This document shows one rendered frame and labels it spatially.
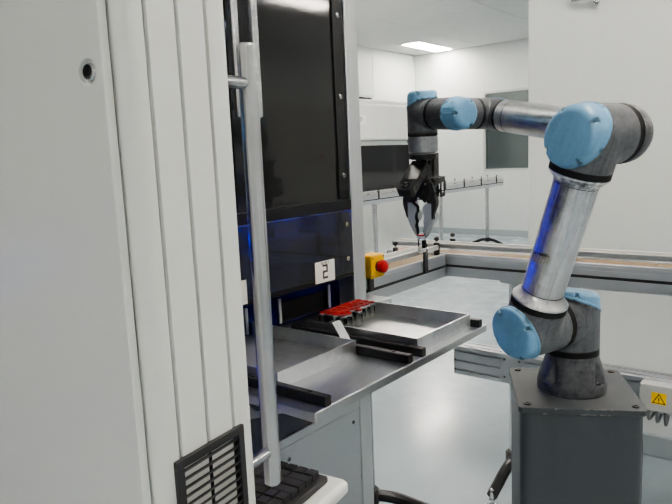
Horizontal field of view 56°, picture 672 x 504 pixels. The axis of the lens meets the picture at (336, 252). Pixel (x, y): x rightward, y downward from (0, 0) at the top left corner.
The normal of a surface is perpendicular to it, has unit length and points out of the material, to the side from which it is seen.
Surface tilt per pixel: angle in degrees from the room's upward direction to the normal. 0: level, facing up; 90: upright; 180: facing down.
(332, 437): 90
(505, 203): 90
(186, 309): 90
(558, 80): 90
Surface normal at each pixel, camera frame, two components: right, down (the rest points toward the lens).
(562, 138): -0.82, 0.00
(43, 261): -0.51, 0.15
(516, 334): -0.86, 0.23
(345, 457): 0.78, 0.06
